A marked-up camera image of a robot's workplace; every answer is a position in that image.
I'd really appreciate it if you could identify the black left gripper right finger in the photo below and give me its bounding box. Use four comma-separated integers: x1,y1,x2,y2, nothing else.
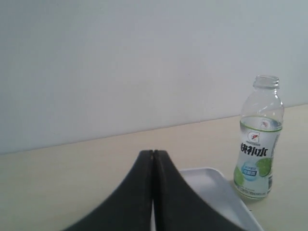
153,150,243,231

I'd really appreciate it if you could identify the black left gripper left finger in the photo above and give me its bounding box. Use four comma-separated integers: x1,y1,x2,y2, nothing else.
66,150,154,231

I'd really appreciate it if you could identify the clear plastic drink bottle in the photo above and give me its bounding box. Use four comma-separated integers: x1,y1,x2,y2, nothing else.
233,75,284,199

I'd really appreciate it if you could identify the white rectangular plastic tray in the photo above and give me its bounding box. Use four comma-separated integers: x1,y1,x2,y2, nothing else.
180,167,263,231

